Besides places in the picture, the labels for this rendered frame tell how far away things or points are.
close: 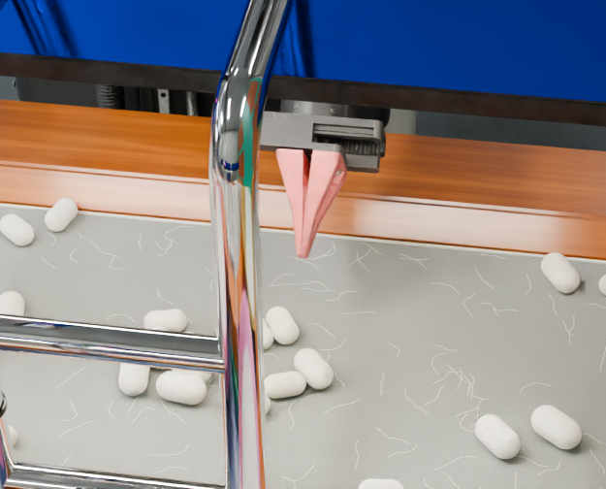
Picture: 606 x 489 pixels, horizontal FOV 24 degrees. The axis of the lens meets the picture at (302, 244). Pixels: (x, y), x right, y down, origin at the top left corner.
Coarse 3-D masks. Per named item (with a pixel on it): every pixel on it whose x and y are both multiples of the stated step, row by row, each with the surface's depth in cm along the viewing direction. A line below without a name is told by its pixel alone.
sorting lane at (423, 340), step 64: (0, 256) 114; (64, 256) 114; (128, 256) 114; (192, 256) 114; (320, 256) 114; (384, 256) 114; (448, 256) 114; (512, 256) 114; (128, 320) 109; (192, 320) 109; (320, 320) 109; (384, 320) 109; (448, 320) 109; (512, 320) 109; (576, 320) 109; (64, 384) 103; (384, 384) 103; (448, 384) 103; (512, 384) 103; (576, 384) 103; (64, 448) 99; (128, 448) 99; (192, 448) 99; (320, 448) 99; (384, 448) 99; (448, 448) 99; (576, 448) 99
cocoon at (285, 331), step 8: (272, 312) 107; (280, 312) 106; (288, 312) 107; (272, 320) 106; (280, 320) 106; (288, 320) 106; (272, 328) 106; (280, 328) 105; (288, 328) 105; (296, 328) 106; (280, 336) 105; (288, 336) 105; (296, 336) 106
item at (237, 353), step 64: (0, 0) 73; (256, 0) 71; (256, 64) 67; (256, 128) 65; (256, 192) 67; (256, 256) 69; (0, 320) 75; (64, 320) 75; (256, 320) 72; (0, 384) 79; (256, 384) 74; (0, 448) 81; (256, 448) 78
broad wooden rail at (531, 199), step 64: (0, 128) 124; (64, 128) 124; (128, 128) 124; (192, 128) 124; (0, 192) 120; (64, 192) 119; (128, 192) 119; (192, 192) 118; (384, 192) 117; (448, 192) 117; (512, 192) 117; (576, 192) 117; (576, 256) 114
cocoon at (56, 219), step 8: (64, 200) 117; (72, 200) 117; (56, 208) 116; (64, 208) 116; (72, 208) 117; (48, 216) 116; (56, 216) 116; (64, 216) 116; (72, 216) 117; (48, 224) 116; (56, 224) 116; (64, 224) 116
